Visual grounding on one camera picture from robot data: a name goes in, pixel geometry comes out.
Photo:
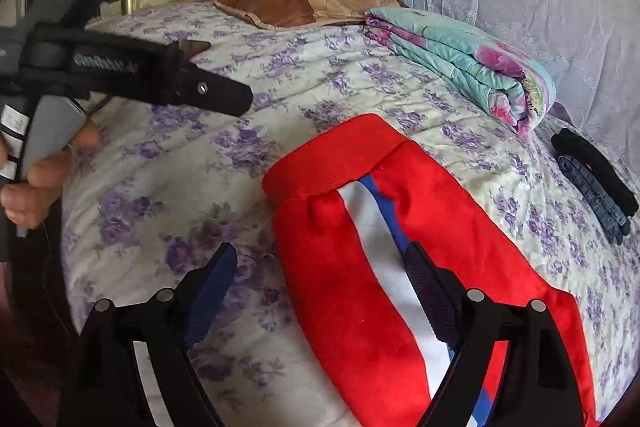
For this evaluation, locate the folded blue jeans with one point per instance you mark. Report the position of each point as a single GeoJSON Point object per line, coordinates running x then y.
{"type": "Point", "coordinates": [615, 224]}

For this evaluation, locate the red track pants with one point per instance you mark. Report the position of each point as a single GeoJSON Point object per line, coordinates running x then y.
{"type": "Point", "coordinates": [346, 205]}

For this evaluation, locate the brown pillow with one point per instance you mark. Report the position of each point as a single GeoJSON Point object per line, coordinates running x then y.
{"type": "Point", "coordinates": [288, 14]}

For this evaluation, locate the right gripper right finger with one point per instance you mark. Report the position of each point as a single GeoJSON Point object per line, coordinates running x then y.
{"type": "Point", "coordinates": [509, 366]}

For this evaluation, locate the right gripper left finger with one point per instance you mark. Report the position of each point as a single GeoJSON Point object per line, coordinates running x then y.
{"type": "Point", "coordinates": [130, 365]}

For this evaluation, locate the purple floral bedspread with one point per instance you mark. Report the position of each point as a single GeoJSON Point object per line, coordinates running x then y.
{"type": "Point", "coordinates": [169, 184]}

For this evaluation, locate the folded floral teal blanket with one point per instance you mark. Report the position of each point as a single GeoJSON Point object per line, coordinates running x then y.
{"type": "Point", "coordinates": [506, 83]}

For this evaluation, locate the left hand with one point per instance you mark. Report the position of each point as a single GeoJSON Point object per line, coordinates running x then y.
{"type": "Point", "coordinates": [28, 204]}

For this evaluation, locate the folded black pants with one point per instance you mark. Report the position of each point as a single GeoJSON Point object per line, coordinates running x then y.
{"type": "Point", "coordinates": [567, 142]}

